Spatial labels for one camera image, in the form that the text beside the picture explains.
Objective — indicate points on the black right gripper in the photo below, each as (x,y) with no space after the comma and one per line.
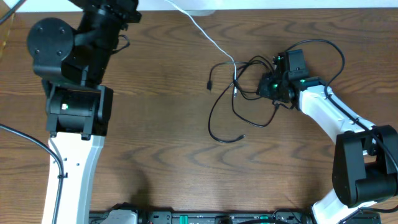
(263,89)

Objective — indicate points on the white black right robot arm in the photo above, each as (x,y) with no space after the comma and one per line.
(365,160)

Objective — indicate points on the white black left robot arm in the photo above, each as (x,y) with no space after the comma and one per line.
(71,63)

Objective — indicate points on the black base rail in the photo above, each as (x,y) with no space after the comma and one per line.
(126,213)

